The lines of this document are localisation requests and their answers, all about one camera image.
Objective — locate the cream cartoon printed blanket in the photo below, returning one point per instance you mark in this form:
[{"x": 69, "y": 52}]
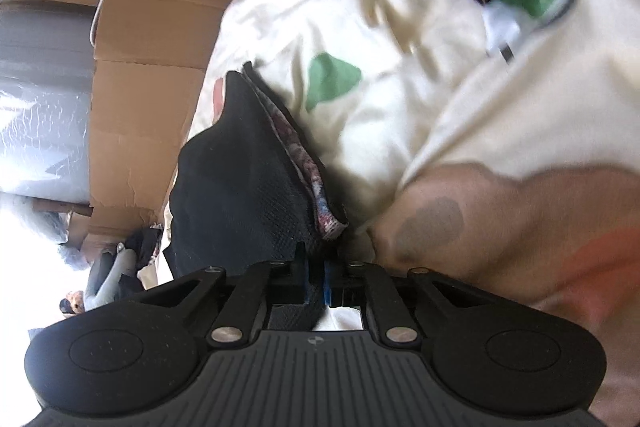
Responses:
[{"x": 450, "y": 57}]

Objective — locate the pale crumpled plastic wrap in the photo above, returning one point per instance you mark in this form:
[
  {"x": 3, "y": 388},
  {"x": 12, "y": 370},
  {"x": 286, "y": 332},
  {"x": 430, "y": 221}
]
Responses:
[{"x": 65, "y": 237}]

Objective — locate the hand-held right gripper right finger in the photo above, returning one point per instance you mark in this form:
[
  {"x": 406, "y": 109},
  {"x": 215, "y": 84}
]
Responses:
[{"x": 328, "y": 287}]

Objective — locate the bubble wrap roll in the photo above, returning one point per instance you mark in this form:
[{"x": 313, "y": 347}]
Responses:
[{"x": 40, "y": 132}]

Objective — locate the grey plush toy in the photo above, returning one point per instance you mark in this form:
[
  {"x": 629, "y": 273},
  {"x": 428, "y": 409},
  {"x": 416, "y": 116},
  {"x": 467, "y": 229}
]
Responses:
[{"x": 107, "y": 277}]

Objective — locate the black shorts with bear print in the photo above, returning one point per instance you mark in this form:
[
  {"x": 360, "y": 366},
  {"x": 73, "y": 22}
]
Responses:
[{"x": 240, "y": 187}]

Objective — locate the flattened cardboard sheet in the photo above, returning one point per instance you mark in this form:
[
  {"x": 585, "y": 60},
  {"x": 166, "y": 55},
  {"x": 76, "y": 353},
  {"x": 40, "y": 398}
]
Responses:
[{"x": 145, "y": 32}]

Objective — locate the black garment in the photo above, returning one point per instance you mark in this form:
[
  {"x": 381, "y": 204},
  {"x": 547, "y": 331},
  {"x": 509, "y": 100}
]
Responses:
[{"x": 145, "y": 247}]

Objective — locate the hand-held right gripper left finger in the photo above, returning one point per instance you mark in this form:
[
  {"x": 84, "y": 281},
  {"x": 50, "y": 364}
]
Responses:
[{"x": 301, "y": 282}]

